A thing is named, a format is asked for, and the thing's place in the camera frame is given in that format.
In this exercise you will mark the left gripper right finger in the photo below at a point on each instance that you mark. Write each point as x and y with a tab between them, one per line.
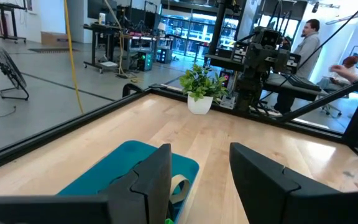
263	189

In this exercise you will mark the green plant in white pot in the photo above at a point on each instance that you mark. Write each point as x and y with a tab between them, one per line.
200	105

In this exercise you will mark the blue plastic bin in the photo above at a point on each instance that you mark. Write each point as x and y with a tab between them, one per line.
110	168

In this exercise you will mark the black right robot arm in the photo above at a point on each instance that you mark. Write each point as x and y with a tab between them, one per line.
250	87

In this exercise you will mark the person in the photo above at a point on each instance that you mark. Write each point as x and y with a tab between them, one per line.
309	49
351	71

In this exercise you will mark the green rubber band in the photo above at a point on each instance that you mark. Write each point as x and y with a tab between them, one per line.
169	221

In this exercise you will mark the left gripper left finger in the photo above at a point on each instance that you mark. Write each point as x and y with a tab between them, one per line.
148	193

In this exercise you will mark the black desk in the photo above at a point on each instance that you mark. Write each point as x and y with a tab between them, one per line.
291	90

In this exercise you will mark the black diagonal rig strut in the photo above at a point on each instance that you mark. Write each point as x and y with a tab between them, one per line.
337	94

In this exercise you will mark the black vertical pole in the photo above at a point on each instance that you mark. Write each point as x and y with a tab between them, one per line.
219	25

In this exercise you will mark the office chair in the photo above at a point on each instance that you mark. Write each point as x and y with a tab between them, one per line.
331	109

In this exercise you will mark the computer tower with green light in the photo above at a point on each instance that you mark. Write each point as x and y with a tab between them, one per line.
145	60

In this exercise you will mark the black table frame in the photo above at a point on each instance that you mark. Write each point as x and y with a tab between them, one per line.
42	138

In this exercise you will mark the black workbench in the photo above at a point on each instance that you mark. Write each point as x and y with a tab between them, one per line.
104	28

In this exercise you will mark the black floor fan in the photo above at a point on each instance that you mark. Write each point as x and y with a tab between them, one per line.
9	67

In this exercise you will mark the black rolling stand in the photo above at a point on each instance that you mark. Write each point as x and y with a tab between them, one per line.
5	5

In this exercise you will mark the cardboard box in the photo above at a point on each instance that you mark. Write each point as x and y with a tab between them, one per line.
53	39

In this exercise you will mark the wide beige rubber band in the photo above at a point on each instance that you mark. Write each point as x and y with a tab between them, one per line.
186	186

